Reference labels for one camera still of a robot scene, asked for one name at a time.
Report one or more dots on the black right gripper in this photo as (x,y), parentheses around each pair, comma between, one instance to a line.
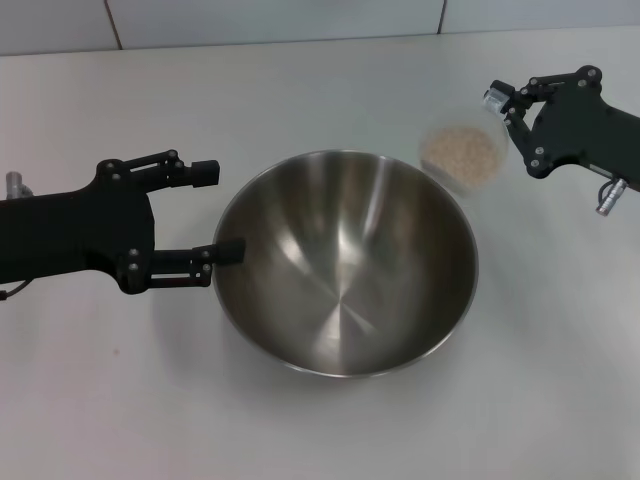
(575,125)

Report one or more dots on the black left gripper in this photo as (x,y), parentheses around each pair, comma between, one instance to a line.
(75,230)

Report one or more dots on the stainless steel mixing bowl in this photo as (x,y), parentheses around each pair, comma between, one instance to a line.
(345,260)

